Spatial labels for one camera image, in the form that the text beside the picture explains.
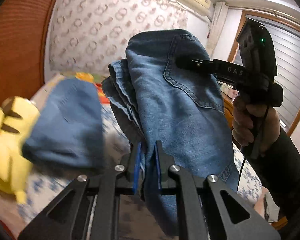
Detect person's right hand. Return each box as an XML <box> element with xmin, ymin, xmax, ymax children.
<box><xmin>232</xmin><ymin>96</ymin><xmax>281</xmax><ymax>152</ymax></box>

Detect brown wooden sideboard cabinet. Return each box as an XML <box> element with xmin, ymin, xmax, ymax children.
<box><xmin>221</xmin><ymin>92</ymin><xmax>234</xmax><ymax>130</ymax></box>

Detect folded blue denim garment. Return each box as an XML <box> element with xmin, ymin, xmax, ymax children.
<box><xmin>22</xmin><ymin>79</ymin><xmax>106</xmax><ymax>170</ymax></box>

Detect brown louvered wardrobe door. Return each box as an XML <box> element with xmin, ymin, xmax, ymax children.
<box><xmin>0</xmin><ymin>0</ymin><xmax>56</xmax><ymax>105</ymax></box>

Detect pink circle pattern curtain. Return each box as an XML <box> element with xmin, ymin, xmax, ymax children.
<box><xmin>49</xmin><ymin>0</ymin><xmax>187</xmax><ymax>75</ymax></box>

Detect beige tied side curtain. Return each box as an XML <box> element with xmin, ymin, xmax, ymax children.
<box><xmin>205</xmin><ymin>1</ymin><xmax>229</xmax><ymax>58</ymax></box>

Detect yellow plush toy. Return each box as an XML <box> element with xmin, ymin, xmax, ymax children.
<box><xmin>0</xmin><ymin>96</ymin><xmax>40</xmax><ymax>204</ymax></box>

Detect floral brown blanket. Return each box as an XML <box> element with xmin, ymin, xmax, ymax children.
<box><xmin>30</xmin><ymin>72</ymin><xmax>110</xmax><ymax>109</ymax></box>

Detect blue denim jeans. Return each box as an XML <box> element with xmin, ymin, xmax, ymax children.
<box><xmin>102</xmin><ymin>29</ymin><xmax>238</xmax><ymax>236</ymax></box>

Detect grey zebra window blind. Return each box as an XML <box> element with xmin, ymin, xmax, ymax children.
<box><xmin>238</xmin><ymin>11</ymin><xmax>300</xmax><ymax>135</ymax></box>

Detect dark sleeved right forearm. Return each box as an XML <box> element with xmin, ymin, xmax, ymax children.
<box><xmin>248</xmin><ymin>129</ymin><xmax>300</xmax><ymax>239</ymax></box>

